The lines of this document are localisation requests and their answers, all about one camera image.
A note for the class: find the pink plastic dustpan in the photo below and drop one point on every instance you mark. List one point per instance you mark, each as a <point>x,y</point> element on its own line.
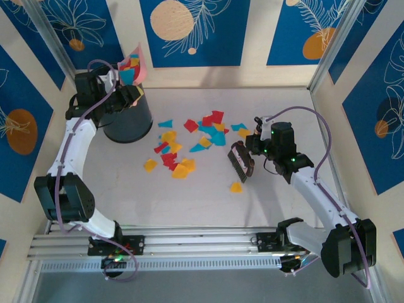
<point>142,72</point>

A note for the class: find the dark grey trash bin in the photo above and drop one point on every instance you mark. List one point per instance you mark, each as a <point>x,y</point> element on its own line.
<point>139,120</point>

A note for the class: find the aluminium front rail frame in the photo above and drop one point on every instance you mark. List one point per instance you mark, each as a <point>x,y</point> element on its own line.
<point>202,241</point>

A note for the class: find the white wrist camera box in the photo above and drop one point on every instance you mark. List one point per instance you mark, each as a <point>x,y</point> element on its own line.
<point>265,131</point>
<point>112,79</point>

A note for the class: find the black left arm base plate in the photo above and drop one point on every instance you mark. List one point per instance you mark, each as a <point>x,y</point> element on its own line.
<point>137,244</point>

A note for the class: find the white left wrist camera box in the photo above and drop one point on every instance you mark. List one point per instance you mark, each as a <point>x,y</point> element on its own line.
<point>112,79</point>

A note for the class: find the yellow paper scrap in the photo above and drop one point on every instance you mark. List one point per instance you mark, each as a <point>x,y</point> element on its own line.
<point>169,135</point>
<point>183,170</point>
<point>175,147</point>
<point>135,62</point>
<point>205,142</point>
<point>244,133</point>
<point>220,126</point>
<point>236,188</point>
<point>151,165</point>

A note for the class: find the black cartoon face hand brush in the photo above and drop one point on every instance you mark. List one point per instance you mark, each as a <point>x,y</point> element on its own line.
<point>241,161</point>

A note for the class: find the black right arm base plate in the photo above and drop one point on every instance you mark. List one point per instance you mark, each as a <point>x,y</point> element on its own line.
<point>266,243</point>

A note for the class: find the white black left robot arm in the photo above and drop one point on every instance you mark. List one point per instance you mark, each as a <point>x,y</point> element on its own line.
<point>75,148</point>

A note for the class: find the aluminium side rail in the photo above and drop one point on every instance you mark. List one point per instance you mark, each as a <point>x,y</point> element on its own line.
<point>50,228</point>
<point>317,104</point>

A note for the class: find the blue floral wall panel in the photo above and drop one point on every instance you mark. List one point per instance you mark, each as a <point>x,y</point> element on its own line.
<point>356,34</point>
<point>284,47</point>
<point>399,240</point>
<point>2,249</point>
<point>31,38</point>
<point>15,170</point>
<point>227,47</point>
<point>113,47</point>
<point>369,151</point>

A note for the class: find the cyan paper scrap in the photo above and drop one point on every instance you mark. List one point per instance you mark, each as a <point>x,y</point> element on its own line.
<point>166,123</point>
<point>206,128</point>
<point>219,138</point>
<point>197,148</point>
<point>164,144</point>
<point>238,127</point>
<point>127,76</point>

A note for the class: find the aluminium corner post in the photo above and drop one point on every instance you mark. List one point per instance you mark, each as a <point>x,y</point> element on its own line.
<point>55,47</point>
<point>334,47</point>

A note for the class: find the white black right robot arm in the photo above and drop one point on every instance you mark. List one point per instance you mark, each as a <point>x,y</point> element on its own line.
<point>315,192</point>

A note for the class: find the black controller board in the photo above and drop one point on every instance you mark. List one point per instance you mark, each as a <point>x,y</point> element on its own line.
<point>112,266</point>

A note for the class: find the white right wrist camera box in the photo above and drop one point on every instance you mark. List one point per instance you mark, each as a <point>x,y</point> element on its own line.
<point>265,131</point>

